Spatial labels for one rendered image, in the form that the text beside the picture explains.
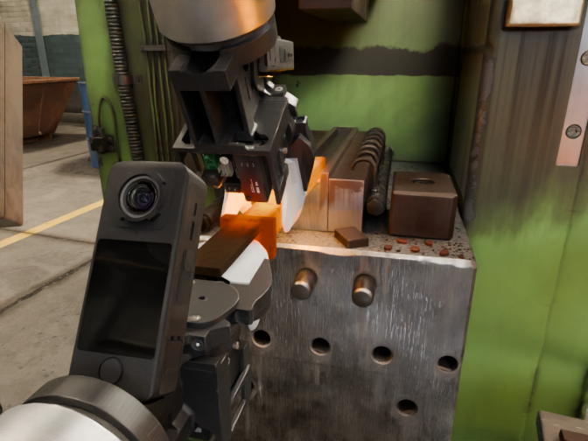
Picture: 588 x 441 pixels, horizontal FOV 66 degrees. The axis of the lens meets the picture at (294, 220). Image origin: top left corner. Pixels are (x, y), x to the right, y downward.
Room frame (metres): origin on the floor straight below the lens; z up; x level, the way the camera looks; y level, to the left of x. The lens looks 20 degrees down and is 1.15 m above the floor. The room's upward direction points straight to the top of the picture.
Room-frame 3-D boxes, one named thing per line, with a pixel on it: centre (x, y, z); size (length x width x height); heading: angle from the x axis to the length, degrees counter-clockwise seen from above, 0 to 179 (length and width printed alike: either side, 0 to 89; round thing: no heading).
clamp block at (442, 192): (0.63, -0.18, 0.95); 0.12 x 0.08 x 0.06; 167
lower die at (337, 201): (0.81, -0.04, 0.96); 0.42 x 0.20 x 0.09; 167
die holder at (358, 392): (0.81, -0.10, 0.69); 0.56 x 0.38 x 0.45; 167
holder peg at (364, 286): (0.50, -0.09, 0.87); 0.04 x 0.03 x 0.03; 167
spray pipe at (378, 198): (0.75, -0.15, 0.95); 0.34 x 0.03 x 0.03; 167
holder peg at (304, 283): (0.52, -0.01, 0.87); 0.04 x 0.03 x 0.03; 167
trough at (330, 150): (0.81, -0.07, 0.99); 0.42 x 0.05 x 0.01; 167
